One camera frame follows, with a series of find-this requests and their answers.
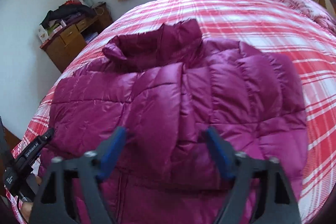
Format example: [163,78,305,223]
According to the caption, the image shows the magenta quilted down jacket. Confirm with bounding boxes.
[39,19,307,223]

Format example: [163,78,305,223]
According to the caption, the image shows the pile of dark clothes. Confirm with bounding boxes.
[41,3,96,28]

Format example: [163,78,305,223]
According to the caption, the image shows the person left hand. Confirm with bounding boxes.
[20,174,43,222]

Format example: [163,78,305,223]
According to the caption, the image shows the wooden desk cabinet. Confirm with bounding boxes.
[41,2,113,72]

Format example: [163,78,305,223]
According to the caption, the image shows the books on desk shelf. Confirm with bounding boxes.
[84,32,98,44]

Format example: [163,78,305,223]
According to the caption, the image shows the white gift box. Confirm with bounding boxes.
[37,24,49,44]

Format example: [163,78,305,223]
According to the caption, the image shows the red plaid bed sheet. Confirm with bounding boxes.
[12,0,335,223]

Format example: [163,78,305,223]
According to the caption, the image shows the pink floral quilt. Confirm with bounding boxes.
[281,0,335,35]

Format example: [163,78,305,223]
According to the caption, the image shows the wooden headboard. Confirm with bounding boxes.
[319,0,335,17]

